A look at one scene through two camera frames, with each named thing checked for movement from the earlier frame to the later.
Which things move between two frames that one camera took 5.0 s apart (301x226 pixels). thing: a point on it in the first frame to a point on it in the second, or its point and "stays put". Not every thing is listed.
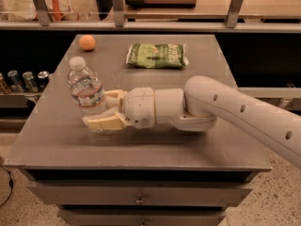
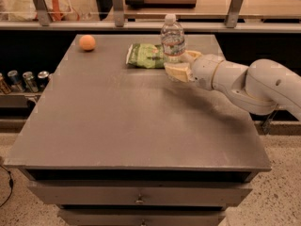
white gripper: x=138 y=107 to x=203 y=70
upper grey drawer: x=138 y=193 stays put
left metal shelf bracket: x=39 y=5 stays put
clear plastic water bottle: x=87 y=90 to x=173 y=40
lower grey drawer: x=140 y=217 stays put
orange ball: x=87 y=42 stays put
